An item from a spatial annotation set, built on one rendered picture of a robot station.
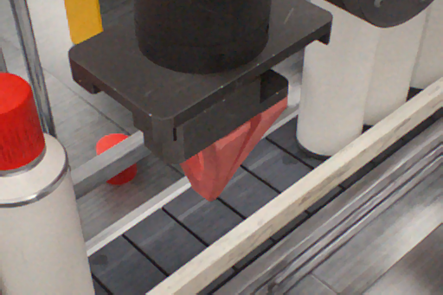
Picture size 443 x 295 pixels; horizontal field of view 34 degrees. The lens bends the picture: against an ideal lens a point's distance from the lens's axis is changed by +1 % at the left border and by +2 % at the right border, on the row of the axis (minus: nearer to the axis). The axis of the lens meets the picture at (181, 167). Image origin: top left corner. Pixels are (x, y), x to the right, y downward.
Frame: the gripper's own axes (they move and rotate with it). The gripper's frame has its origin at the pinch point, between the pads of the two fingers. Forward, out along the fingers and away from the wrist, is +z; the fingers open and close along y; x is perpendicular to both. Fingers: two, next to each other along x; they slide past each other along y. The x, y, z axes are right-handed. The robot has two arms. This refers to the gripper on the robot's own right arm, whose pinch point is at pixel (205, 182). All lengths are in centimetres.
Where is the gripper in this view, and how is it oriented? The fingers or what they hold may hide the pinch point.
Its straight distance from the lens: 37.6
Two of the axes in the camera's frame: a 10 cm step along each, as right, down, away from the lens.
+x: -6.6, -5.0, 5.5
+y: 7.5, -4.9, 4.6
